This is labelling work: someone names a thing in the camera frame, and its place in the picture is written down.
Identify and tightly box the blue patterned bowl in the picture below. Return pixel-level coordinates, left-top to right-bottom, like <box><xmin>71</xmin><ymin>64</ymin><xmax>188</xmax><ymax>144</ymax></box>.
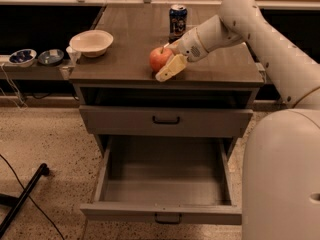
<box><xmin>9</xmin><ymin>49</ymin><xmax>37</xmax><ymax>67</ymax></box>

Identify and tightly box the grey side shelf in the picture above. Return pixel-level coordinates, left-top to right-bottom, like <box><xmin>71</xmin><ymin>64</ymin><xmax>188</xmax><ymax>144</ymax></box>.
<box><xmin>0</xmin><ymin>60</ymin><xmax>74</xmax><ymax>81</ymax></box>

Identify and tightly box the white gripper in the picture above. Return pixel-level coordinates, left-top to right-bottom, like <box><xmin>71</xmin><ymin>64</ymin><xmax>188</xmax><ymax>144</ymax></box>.
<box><xmin>155</xmin><ymin>27</ymin><xmax>209</xmax><ymax>82</ymax></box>

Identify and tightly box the grey drawer cabinet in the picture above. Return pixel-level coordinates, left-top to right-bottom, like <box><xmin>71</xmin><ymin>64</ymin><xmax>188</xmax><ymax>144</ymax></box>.
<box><xmin>71</xmin><ymin>4</ymin><xmax>263</xmax><ymax>150</ymax></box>

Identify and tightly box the blue soda can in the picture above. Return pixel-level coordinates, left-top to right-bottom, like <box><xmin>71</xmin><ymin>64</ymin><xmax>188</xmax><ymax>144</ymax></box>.
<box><xmin>169</xmin><ymin>4</ymin><xmax>187</xmax><ymax>40</ymax></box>

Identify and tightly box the white bowl on counter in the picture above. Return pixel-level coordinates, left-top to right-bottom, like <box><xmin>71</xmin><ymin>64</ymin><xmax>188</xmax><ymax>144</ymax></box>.
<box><xmin>69</xmin><ymin>30</ymin><xmax>114</xmax><ymax>58</ymax></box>

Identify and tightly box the red apple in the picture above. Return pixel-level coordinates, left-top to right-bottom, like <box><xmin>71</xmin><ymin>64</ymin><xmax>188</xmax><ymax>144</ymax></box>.
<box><xmin>149</xmin><ymin>47</ymin><xmax>172</xmax><ymax>72</ymax></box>

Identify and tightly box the dark blue-grey bowl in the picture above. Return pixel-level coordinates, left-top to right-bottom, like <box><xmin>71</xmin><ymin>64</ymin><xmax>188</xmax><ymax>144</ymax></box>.
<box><xmin>38</xmin><ymin>49</ymin><xmax>64</xmax><ymax>66</ymax></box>

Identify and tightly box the black floor cable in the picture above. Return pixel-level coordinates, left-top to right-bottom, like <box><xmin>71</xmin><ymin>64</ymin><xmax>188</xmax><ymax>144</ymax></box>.
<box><xmin>0</xmin><ymin>154</ymin><xmax>66</xmax><ymax>240</ymax></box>

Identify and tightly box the black stand leg left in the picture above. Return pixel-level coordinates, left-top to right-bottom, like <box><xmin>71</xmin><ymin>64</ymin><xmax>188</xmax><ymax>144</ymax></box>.
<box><xmin>0</xmin><ymin>163</ymin><xmax>49</xmax><ymax>238</ymax></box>

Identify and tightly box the small clear plastic cup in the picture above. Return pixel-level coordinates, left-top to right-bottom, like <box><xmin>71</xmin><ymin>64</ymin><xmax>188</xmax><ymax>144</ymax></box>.
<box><xmin>66</xmin><ymin>46</ymin><xmax>81</xmax><ymax>65</ymax></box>

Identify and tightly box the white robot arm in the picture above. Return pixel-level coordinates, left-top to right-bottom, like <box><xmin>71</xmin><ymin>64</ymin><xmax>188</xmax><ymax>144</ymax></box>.
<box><xmin>156</xmin><ymin>0</ymin><xmax>320</xmax><ymax>240</ymax></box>

